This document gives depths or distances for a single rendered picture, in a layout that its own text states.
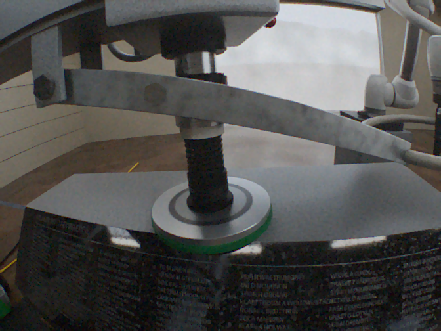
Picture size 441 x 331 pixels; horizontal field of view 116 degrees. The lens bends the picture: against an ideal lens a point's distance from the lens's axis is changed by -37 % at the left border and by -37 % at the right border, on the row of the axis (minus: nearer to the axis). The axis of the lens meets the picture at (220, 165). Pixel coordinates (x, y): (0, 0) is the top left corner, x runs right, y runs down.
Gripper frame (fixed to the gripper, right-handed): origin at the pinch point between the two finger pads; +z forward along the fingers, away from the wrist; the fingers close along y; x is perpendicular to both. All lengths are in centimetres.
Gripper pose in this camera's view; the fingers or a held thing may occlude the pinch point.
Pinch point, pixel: (438, 146)
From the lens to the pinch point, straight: 99.5
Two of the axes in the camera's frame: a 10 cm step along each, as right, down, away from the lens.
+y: -9.0, 3.0, -3.1
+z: 1.8, 9.2, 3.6
